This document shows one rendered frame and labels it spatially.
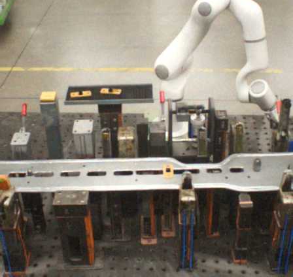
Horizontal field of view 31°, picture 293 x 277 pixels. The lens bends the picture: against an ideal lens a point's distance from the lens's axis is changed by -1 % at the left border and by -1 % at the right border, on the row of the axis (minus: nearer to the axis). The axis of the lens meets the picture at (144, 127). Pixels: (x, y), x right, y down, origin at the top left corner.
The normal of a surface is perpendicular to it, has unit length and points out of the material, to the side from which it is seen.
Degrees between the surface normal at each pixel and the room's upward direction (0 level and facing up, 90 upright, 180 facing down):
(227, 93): 0
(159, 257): 0
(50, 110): 90
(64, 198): 0
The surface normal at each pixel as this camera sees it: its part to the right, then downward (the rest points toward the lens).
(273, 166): -0.03, -0.84
